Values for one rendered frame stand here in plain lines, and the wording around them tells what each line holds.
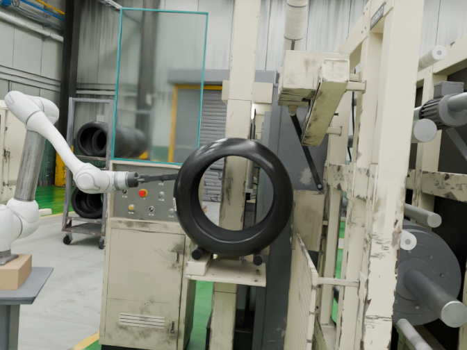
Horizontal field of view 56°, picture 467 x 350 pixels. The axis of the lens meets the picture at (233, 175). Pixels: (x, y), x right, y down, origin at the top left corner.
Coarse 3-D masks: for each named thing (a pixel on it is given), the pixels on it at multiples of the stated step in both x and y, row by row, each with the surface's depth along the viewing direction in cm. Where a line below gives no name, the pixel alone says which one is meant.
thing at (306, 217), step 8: (296, 192) 222; (304, 192) 241; (312, 192) 241; (320, 192) 232; (296, 200) 223; (304, 200) 222; (312, 200) 222; (320, 200) 222; (296, 208) 223; (304, 208) 222; (312, 208) 222; (320, 208) 222; (296, 216) 223; (304, 216) 223; (312, 216) 222; (320, 216) 222; (296, 224) 223; (304, 224) 223; (312, 224) 223; (320, 224) 222; (304, 232) 223; (312, 232) 223; (320, 232) 222; (304, 240) 223; (312, 240) 223; (312, 248) 223
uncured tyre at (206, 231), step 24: (216, 144) 196; (240, 144) 194; (192, 168) 196; (264, 168) 193; (192, 192) 223; (288, 192) 195; (192, 216) 197; (288, 216) 197; (192, 240) 201; (216, 240) 196; (240, 240) 196; (264, 240) 195
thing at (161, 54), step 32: (128, 32) 270; (160, 32) 269; (192, 32) 268; (128, 64) 271; (160, 64) 270; (192, 64) 269; (128, 96) 272; (160, 96) 271; (192, 96) 270; (128, 128) 273; (160, 128) 272; (192, 128) 270; (128, 160) 274; (160, 160) 273
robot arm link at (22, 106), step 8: (8, 96) 211; (16, 96) 211; (24, 96) 213; (32, 96) 220; (8, 104) 211; (16, 104) 209; (24, 104) 210; (32, 104) 212; (40, 104) 219; (16, 112) 210; (24, 112) 209; (32, 112) 209; (24, 120) 210
